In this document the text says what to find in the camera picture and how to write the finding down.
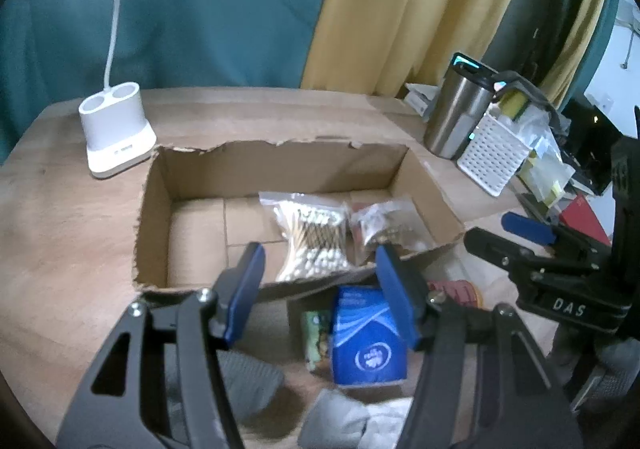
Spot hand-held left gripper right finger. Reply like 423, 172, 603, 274
375, 244, 586, 449

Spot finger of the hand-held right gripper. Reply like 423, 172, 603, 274
463, 227, 566, 281
502, 211, 611, 262

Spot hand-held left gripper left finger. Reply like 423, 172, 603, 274
55, 243, 281, 449

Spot red can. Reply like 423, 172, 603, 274
427, 280, 483, 310

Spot blue tissue pack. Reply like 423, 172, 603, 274
331, 285, 408, 387

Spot green packet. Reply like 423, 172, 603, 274
302, 310, 333, 372

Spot grey sock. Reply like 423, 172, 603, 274
217, 351, 286, 422

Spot cardboard box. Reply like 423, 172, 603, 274
131, 140, 467, 302

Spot white sock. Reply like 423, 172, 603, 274
298, 389, 416, 449

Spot red book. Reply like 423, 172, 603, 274
559, 194, 613, 247

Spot clear plastic bags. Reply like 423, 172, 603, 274
520, 109, 576, 210

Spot clear bag of brown snacks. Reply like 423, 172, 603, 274
346, 196, 433, 262

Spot white perforated basket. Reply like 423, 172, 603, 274
456, 109, 533, 197

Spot bag of cotton swabs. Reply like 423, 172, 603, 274
258, 191, 351, 282

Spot black box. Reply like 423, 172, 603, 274
562, 96, 623, 197

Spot yellow sponge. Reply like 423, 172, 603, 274
500, 89, 531, 122

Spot steel tumbler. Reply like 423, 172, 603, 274
424, 52, 501, 160

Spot white paper boxes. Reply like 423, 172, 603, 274
404, 83, 441, 122

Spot white desk lamp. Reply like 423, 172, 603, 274
79, 0, 157, 180

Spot yellow curtain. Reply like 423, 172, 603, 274
300, 0, 611, 104

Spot teal curtain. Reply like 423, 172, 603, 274
0, 0, 346, 154

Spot black strap handle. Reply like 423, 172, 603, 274
492, 70, 563, 132

